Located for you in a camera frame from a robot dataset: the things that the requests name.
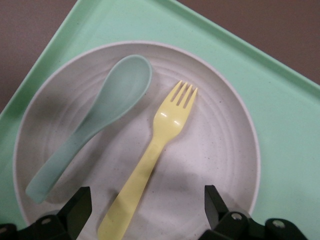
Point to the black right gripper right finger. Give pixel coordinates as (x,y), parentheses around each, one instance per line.
(232,227)

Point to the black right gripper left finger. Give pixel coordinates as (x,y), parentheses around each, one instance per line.
(62,225)

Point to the beige speckled round plate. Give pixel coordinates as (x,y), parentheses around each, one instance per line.
(212,150)

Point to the yellow plastic fork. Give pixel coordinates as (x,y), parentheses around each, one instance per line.
(165,122)

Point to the pale green plastic spoon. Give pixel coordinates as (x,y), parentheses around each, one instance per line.
(125,85)

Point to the light green rectangular tray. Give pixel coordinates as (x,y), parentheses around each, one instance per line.
(275,125)

